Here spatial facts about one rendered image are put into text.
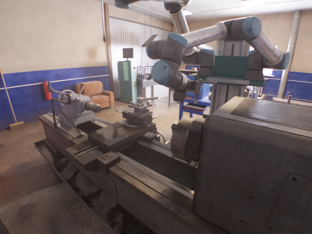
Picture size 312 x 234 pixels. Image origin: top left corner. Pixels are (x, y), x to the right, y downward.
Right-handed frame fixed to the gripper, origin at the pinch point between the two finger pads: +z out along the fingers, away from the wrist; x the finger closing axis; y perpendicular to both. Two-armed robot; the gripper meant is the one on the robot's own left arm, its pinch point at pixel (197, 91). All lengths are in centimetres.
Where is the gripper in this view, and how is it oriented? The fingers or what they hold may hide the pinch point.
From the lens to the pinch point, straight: 91.5
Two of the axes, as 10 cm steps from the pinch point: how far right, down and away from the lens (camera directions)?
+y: 2.3, -9.7, -0.6
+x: -7.1, -2.1, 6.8
